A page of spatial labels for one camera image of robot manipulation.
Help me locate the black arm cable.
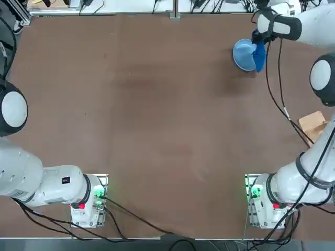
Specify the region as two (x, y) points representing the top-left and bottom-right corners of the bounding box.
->
(0, 17), (18, 79)
(264, 41), (315, 147)
(277, 38), (315, 144)

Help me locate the aluminium frame rail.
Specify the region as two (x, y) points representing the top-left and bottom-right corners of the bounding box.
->
(10, 0), (32, 26)

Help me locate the black base cable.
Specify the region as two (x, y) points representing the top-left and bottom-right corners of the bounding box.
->
(103, 196), (196, 240)
(12, 197), (129, 241)

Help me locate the blue plastic plate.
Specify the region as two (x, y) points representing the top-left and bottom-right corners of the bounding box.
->
(232, 38), (259, 72)

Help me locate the wooden cup rack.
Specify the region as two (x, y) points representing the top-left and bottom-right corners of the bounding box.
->
(298, 110), (328, 147)

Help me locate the person's shoe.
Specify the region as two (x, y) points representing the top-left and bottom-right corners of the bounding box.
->
(12, 19), (25, 35)

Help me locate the blue cloth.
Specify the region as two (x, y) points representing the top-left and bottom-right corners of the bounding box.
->
(251, 29), (267, 73)

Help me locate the aluminium frame post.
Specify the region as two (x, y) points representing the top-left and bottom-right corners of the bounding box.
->
(170, 0), (181, 20)

